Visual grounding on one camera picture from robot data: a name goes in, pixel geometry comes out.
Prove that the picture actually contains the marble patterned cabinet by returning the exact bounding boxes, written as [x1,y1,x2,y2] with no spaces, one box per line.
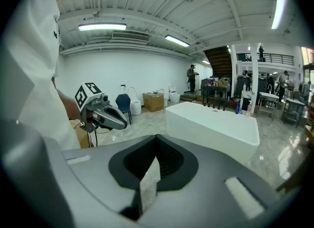
[240,89,253,112]

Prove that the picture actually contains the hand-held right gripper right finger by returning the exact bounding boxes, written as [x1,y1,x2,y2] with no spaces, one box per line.
[139,135,294,228]

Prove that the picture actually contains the small brown cardboard box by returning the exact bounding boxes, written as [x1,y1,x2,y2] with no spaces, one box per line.
[70,119,90,149]

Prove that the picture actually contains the person's left forearm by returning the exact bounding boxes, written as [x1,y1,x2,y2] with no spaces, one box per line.
[51,77,81,122]

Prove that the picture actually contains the dark wooden platform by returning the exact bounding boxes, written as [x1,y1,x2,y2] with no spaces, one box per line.
[180,93,203,103]

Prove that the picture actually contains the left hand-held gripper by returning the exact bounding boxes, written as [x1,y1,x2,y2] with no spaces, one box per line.
[75,82,128,134]

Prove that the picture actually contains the ceiling air vent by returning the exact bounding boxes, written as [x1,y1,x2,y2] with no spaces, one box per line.
[112,32,151,42]

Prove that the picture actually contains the metal frame table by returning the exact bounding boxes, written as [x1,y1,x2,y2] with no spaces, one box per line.
[256,91,280,121]

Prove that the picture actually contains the person's left hand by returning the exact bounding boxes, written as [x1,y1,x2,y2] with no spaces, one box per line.
[79,109,95,127]

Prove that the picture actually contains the black balcony railing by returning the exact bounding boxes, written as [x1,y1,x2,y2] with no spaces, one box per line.
[236,53,294,66]

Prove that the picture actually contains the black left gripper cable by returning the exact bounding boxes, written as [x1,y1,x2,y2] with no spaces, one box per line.
[87,123,114,148]

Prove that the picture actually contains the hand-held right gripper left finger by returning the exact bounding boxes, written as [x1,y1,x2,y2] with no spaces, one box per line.
[46,135,157,228]

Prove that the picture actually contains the dark frame table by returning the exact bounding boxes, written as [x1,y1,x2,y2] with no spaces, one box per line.
[281,98,305,128]

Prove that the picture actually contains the blue chair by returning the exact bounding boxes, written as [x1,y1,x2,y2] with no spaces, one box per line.
[115,93,132,126]

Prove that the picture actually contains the white bathtub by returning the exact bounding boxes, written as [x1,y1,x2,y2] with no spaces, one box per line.
[165,101,261,166]

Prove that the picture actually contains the white pillar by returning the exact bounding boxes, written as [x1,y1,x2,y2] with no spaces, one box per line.
[250,42,260,117]

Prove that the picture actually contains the long ceiling light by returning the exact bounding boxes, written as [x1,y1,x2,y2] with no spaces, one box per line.
[271,0,287,30]
[78,23,127,32]
[164,34,190,48]

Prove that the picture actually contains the person's white shirt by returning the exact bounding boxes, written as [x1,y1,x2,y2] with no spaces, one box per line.
[0,0,81,150]

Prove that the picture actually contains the brown wooden staircase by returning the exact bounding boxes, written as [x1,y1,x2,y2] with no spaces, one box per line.
[203,46,233,78]

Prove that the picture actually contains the black dining table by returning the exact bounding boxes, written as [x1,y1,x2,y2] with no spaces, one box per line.
[201,85,229,111]

